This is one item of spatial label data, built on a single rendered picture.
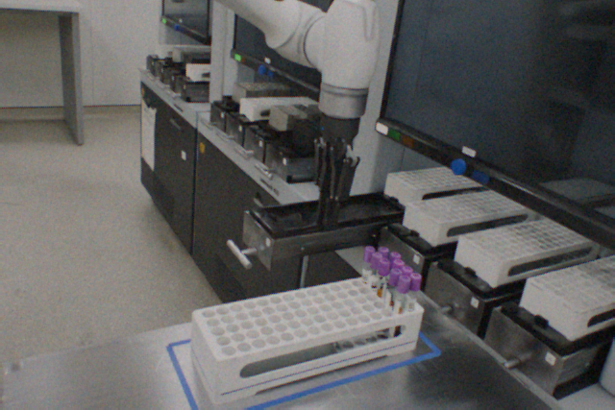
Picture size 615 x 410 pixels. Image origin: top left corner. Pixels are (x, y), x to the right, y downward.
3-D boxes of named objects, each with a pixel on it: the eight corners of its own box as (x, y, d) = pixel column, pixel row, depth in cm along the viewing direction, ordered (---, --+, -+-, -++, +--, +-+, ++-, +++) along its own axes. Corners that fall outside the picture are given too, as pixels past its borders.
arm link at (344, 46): (385, 89, 101) (344, 74, 111) (400, 1, 95) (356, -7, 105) (337, 90, 95) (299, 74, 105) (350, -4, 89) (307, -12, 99)
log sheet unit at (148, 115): (140, 157, 290) (140, 91, 277) (155, 176, 269) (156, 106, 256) (135, 157, 289) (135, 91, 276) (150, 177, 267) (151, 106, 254)
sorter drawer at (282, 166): (436, 150, 196) (442, 126, 192) (465, 163, 185) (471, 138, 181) (251, 167, 159) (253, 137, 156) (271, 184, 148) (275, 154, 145)
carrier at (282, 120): (291, 133, 165) (293, 114, 163) (285, 134, 164) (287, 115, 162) (274, 123, 174) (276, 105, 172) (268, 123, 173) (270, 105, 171)
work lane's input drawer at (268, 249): (469, 204, 152) (477, 174, 148) (509, 226, 141) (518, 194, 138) (222, 244, 115) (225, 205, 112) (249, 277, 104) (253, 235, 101)
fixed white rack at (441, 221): (497, 212, 131) (504, 188, 128) (532, 230, 123) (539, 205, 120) (400, 229, 116) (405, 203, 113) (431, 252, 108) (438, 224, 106)
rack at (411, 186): (471, 185, 146) (476, 163, 144) (500, 200, 138) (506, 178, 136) (381, 197, 131) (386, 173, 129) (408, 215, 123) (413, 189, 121)
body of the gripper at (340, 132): (370, 119, 102) (362, 165, 106) (345, 107, 109) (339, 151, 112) (336, 120, 99) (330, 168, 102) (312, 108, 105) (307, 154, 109)
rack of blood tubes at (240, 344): (377, 307, 85) (383, 273, 83) (418, 348, 77) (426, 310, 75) (188, 350, 71) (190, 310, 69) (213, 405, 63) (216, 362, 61)
